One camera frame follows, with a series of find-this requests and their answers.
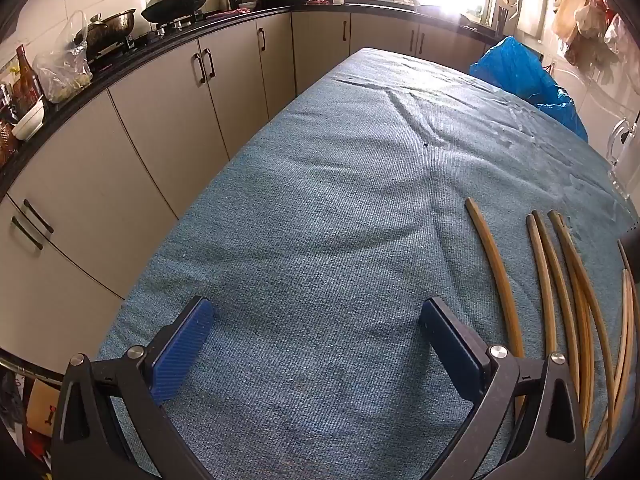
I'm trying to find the cream base kitchen cabinets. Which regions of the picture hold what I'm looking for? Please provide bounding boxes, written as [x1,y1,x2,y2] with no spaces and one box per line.
[0,10,501,376]

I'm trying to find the wooden chopstick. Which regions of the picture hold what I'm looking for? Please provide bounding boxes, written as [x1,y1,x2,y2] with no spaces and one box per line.
[526,215,557,356]
[560,215,596,431]
[465,197,526,416]
[532,210,581,401]
[585,269,635,478]
[616,240,640,311]
[548,210,616,441]

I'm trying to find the black kitchen countertop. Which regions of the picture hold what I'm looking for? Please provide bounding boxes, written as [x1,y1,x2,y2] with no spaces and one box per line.
[0,2,506,201]

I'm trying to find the black gas stove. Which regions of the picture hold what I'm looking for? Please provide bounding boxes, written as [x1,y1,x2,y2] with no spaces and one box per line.
[90,10,211,71]

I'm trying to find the white bowl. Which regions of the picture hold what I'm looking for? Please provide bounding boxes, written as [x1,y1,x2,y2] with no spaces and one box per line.
[11,97,46,141]

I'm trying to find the blue plastic bag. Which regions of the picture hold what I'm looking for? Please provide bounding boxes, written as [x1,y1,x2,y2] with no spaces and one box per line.
[469,36,590,143]

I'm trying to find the brown glass bottle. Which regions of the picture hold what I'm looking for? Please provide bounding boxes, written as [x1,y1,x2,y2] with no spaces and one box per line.
[15,45,43,111]

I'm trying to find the cardboard box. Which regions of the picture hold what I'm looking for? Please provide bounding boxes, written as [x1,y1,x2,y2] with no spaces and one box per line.
[25,377,63,441]

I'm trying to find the steel cooking pot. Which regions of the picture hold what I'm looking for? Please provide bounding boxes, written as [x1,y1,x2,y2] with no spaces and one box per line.
[75,8,137,58]

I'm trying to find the white cutting board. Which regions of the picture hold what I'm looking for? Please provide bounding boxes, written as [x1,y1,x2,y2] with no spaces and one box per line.
[516,0,550,41]

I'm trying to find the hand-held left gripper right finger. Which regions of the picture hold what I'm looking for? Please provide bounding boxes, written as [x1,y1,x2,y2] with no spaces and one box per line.
[419,296,587,480]

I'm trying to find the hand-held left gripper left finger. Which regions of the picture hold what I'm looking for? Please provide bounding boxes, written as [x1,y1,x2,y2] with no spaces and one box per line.
[51,296,216,480]

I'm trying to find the blue tablecloth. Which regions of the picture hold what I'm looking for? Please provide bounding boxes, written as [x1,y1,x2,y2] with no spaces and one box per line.
[95,47,640,480]

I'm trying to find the clear plastic bag with food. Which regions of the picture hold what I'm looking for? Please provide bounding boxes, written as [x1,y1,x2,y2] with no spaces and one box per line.
[32,10,94,104]

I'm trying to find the clear glass mug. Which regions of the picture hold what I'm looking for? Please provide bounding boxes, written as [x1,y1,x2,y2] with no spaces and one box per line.
[606,115,640,211]

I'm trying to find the clear hanging plastic bag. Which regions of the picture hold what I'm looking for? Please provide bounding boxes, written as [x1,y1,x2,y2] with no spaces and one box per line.
[575,7,632,68]

